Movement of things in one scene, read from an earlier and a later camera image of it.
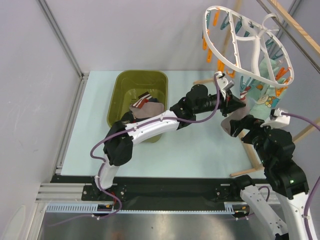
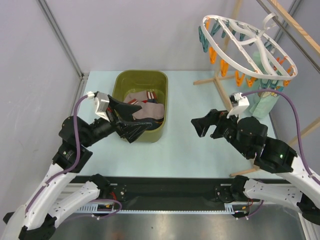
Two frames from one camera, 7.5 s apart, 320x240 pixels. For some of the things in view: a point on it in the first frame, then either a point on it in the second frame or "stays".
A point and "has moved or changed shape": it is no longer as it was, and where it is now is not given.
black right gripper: (246, 126) to (218, 125)
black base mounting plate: (158, 189) stays
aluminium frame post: (84, 76) stays
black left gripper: (230, 104) to (130, 130)
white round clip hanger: (267, 26) has moved or changed shape
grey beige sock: (148, 110) to (134, 98)
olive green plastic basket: (125, 87) stays
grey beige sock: (243, 112) has moved or changed shape
